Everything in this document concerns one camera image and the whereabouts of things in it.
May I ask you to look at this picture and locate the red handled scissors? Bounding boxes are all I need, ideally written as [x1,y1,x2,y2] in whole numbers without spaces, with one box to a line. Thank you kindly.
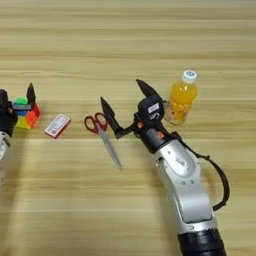
[83,112,123,172]

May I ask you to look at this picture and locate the red and white card box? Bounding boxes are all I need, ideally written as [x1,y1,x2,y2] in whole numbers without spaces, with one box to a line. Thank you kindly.
[43,113,72,140]

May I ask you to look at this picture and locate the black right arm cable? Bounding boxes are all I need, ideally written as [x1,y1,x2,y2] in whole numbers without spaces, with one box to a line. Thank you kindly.
[173,131,231,212]

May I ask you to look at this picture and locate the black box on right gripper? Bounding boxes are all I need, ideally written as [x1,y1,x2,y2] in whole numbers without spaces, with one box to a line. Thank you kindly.
[137,95,166,123]

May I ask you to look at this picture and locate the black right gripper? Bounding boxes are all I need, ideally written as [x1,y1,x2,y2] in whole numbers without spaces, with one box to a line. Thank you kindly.
[100,78,183,154]

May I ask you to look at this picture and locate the orange juice bottle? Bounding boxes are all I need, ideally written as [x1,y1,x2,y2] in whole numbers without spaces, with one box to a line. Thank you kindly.
[163,69,199,126]

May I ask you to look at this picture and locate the multicolour puzzle cube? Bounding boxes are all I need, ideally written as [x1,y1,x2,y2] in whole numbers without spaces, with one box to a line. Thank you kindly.
[12,96,41,130]

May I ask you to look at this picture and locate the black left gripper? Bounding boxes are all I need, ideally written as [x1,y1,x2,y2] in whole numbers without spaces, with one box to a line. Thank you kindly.
[0,82,37,137]

